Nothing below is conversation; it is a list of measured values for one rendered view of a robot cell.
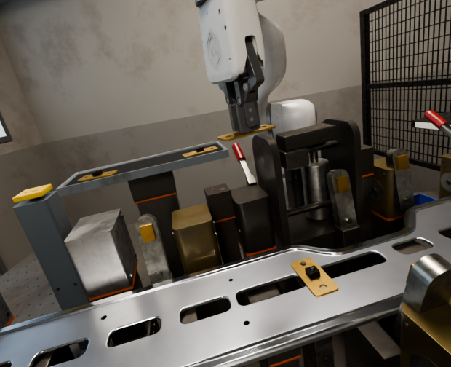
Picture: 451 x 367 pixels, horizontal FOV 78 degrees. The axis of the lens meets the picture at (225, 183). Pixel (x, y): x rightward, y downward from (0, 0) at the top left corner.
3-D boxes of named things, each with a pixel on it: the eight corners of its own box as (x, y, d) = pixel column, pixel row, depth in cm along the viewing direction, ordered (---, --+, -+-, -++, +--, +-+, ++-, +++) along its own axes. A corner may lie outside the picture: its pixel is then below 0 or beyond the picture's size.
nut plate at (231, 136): (226, 141, 39) (225, 133, 38) (216, 138, 42) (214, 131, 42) (277, 127, 41) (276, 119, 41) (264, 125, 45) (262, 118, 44)
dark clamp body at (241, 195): (263, 351, 66) (236, 204, 54) (249, 314, 77) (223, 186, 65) (292, 341, 67) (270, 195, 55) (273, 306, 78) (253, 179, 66)
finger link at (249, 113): (230, 85, 38) (239, 133, 40) (241, 83, 35) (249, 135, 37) (251, 81, 39) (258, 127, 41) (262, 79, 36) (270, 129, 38)
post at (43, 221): (81, 359, 73) (9, 209, 59) (89, 336, 80) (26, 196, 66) (111, 350, 74) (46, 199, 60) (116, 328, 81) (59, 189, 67)
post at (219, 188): (240, 344, 69) (206, 195, 56) (235, 328, 73) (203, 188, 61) (259, 337, 69) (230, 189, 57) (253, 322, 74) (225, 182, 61)
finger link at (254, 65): (231, 22, 35) (226, 62, 39) (261, 60, 31) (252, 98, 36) (239, 22, 35) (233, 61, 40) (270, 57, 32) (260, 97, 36)
